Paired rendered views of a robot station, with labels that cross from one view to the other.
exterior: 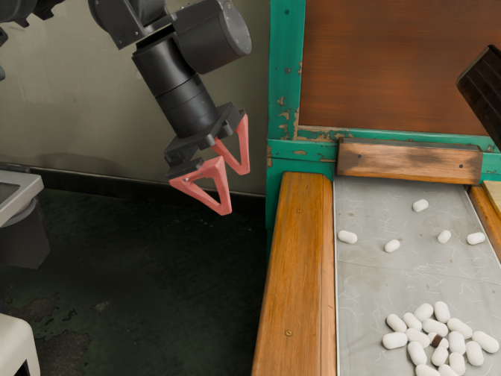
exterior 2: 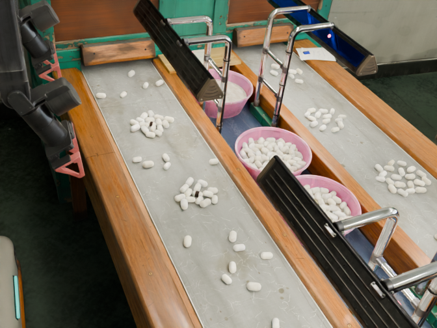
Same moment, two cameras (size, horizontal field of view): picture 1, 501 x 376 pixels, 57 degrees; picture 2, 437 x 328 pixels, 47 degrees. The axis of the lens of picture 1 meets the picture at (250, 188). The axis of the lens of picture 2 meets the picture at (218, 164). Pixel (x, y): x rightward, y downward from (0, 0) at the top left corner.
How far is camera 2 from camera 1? 1.09 m
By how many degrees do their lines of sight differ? 30
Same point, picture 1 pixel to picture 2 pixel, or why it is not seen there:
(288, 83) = not seen: hidden behind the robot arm
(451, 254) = (150, 92)
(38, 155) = not seen: outside the picture
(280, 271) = (76, 116)
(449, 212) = (145, 73)
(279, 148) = not seen: hidden behind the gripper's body
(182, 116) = (37, 49)
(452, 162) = (140, 48)
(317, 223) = (84, 92)
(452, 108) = (134, 20)
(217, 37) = (49, 18)
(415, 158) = (123, 49)
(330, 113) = (72, 32)
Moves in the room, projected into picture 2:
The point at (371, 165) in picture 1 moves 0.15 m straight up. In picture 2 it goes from (101, 56) to (99, 21)
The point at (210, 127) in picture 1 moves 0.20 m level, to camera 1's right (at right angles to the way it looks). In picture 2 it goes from (49, 51) to (113, 40)
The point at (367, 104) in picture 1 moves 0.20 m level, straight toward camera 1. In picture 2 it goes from (91, 24) to (97, 47)
